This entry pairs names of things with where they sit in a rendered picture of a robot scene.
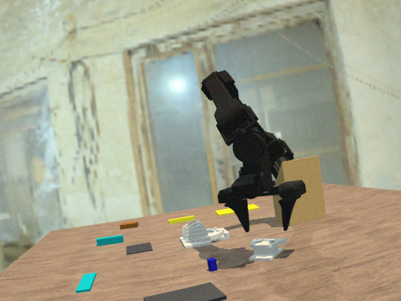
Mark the teal rectangular block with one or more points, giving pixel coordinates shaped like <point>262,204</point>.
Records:
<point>109,240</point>

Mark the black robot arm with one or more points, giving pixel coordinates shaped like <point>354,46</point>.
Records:
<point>237,123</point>

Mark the yellow flat bar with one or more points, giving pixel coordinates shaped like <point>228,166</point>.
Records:
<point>189,218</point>

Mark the teal flat rectangular plate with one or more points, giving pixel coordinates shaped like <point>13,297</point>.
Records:
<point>86,283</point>

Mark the small orange flat bar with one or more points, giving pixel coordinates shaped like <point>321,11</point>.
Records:
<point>129,225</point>

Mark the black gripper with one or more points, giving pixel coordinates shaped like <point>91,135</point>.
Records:
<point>290,191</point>

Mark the small blue block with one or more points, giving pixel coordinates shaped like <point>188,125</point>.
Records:
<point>212,264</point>

